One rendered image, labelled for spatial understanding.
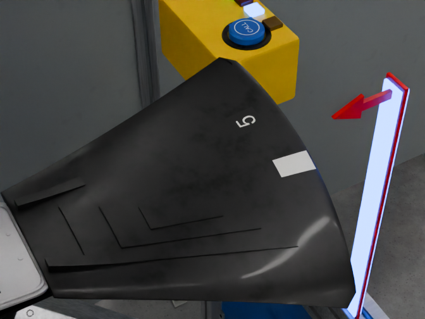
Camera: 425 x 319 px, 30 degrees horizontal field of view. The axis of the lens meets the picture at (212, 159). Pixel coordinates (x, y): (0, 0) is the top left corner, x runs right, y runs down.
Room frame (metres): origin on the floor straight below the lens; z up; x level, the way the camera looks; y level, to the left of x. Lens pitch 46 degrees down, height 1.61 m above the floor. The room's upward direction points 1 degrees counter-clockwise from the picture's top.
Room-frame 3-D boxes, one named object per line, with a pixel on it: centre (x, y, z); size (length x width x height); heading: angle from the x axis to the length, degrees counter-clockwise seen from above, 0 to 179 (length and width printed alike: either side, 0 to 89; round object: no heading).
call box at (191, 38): (0.76, -0.02, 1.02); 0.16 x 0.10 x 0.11; 29
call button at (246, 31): (0.72, -0.04, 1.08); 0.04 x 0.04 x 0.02
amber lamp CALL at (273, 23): (0.73, -0.07, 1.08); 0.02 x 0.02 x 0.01; 29
